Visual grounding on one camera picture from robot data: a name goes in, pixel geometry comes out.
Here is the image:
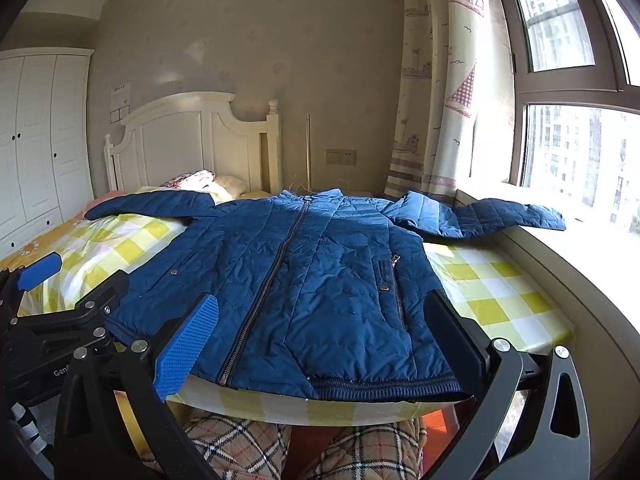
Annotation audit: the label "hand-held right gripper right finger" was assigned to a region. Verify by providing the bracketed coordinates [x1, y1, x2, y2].
[422, 290, 592, 480]

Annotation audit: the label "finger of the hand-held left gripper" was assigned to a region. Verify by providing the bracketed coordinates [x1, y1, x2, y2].
[0, 252, 64, 319]
[20, 269, 132, 347]

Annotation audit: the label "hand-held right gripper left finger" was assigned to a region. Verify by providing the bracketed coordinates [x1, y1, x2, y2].
[52, 294, 221, 480]

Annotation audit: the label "blue quilted jacket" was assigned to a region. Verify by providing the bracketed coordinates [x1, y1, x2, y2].
[84, 187, 567, 404]

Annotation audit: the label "striped black white cloth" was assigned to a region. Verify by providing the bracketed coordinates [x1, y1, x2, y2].
[9, 400, 47, 457]

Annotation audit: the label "bed with yellow checked sheet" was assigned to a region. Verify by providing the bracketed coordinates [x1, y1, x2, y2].
[0, 185, 576, 427]

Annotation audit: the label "pink cloth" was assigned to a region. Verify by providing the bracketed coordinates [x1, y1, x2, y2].
[82, 191, 126, 214]

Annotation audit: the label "person's plaid pants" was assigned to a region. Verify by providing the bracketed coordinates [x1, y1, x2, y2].
[181, 406, 432, 480]

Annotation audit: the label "white wardrobe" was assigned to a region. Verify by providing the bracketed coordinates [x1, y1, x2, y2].
[0, 47, 96, 261]

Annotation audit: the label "beige window sill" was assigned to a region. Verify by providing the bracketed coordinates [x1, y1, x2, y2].
[425, 177, 640, 361]

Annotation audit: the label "pillows at bed head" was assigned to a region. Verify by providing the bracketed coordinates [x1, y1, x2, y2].
[160, 170, 217, 192]

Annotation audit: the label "cream pillow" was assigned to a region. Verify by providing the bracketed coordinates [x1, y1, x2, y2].
[212, 175, 249, 199]

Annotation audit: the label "white wooden headboard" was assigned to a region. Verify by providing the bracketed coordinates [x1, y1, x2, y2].
[103, 91, 283, 197]

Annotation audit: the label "thin wooden pole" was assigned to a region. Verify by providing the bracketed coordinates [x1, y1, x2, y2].
[305, 114, 314, 194]

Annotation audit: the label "window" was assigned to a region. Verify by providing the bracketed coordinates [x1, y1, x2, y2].
[487, 0, 640, 237]

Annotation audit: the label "sailboat print curtain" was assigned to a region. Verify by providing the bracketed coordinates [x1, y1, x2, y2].
[384, 0, 517, 199]

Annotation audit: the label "wall paper notice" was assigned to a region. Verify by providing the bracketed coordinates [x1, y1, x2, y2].
[110, 81, 132, 124]

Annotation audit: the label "white cable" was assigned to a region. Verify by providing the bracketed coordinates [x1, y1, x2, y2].
[289, 175, 352, 194]

